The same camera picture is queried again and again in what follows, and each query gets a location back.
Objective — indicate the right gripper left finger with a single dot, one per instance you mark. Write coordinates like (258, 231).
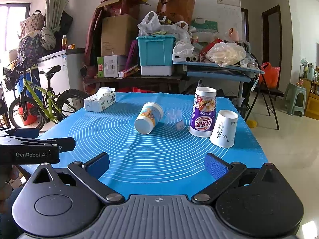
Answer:
(89, 174)

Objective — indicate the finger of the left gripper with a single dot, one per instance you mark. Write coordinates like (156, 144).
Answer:
(65, 144)
(31, 133)

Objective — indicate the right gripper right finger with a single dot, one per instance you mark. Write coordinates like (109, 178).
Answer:
(225, 175)

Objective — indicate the beach print paper cup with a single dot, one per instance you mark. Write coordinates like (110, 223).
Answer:
(150, 115)

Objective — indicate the white paper cup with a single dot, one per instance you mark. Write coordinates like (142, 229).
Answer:
(224, 131)

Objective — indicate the purple milk tea cup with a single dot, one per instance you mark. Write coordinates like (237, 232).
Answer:
(203, 115)

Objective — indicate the clear plastic cup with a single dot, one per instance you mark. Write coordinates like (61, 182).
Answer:
(175, 119)

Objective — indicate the person's left hand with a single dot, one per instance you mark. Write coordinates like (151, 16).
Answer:
(9, 172)

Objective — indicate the green bicycle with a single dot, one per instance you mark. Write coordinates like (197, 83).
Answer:
(37, 106)

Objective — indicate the white tissue pack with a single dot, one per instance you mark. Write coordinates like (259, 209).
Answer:
(101, 100)

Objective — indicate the blue silicone baking mat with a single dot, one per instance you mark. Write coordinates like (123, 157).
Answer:
(164, 162)

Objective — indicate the white green cardboard box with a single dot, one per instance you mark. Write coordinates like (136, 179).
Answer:
(110, 66)

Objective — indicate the black folding chair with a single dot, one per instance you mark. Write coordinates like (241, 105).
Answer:
(269, 95)

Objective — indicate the blue adjustable desk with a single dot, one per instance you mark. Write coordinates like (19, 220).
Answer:
(214, 71)

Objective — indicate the green plastic stool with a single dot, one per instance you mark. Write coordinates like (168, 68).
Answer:
(294, 99)

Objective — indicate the orange plastic bag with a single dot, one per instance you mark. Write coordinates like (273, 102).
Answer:
(271, 75)

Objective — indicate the white foam box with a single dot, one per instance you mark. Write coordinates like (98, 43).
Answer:
(157, 70)

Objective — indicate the clear bag of items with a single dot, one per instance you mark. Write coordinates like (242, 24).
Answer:
(226, 54)

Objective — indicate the large brown cardboard box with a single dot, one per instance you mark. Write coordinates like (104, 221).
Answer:
(117, 34)

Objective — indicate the teal plastic storage bin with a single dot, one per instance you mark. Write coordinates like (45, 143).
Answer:
(156, 50)

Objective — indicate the white plastic bag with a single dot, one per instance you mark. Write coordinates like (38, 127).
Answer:
(151, 24)

